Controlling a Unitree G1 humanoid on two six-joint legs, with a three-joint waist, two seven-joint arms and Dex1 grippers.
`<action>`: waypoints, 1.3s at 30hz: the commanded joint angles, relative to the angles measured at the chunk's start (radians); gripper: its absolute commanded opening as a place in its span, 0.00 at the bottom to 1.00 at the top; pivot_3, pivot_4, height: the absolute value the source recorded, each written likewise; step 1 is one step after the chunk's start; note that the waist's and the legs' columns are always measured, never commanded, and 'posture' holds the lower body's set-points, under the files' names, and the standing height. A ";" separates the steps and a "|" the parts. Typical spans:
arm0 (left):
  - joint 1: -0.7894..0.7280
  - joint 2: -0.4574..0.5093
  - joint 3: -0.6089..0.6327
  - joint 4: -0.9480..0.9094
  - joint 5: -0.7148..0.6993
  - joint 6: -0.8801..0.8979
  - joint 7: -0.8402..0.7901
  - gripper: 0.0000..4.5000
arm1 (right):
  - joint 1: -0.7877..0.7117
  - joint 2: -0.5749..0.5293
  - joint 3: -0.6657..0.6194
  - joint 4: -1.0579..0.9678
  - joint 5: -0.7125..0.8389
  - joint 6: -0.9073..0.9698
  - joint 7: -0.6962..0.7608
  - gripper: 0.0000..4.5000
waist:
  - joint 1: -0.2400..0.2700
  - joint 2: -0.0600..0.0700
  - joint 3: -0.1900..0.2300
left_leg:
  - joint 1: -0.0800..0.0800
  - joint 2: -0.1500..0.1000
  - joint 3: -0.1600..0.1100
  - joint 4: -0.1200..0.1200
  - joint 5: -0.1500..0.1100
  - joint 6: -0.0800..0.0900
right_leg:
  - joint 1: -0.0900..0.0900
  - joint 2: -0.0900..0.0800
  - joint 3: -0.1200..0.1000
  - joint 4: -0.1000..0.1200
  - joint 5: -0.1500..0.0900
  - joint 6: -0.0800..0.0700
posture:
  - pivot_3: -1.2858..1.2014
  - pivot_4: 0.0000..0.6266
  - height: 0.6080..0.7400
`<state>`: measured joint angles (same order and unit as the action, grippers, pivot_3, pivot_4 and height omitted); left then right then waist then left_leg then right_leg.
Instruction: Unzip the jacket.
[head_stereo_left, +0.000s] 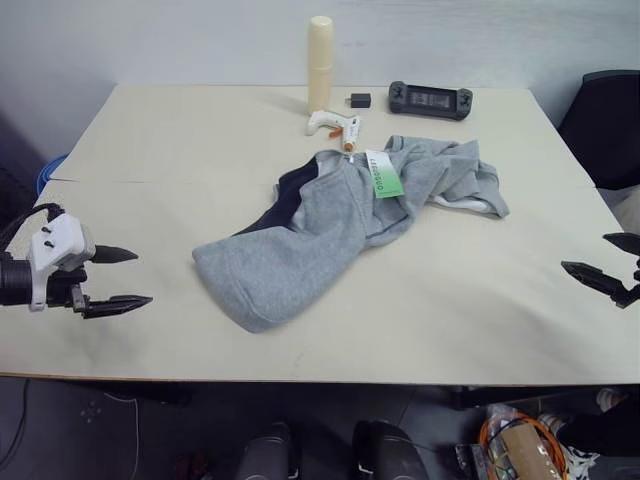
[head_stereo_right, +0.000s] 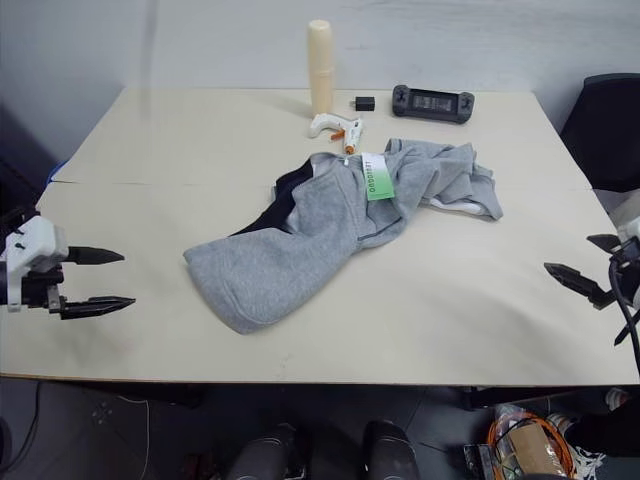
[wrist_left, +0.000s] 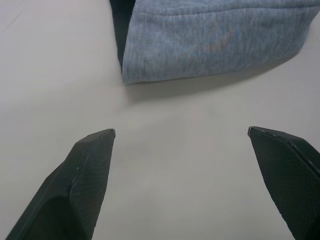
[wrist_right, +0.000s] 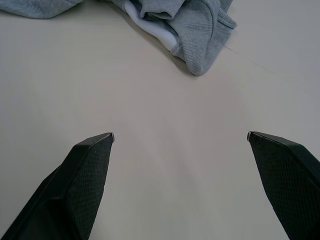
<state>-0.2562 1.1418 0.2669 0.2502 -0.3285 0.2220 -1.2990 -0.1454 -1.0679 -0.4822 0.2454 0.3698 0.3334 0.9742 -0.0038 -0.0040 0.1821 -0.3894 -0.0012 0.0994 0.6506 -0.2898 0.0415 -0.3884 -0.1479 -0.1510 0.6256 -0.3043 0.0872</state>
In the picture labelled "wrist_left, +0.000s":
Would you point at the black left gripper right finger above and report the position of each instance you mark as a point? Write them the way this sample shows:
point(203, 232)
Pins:
point(295, 180)

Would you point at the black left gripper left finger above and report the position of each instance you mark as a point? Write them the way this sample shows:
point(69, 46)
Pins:
point(75, 190)

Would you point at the grey-blue zip-up sweatshirt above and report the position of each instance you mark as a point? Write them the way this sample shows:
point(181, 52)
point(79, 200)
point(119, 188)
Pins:
point(207, 40)

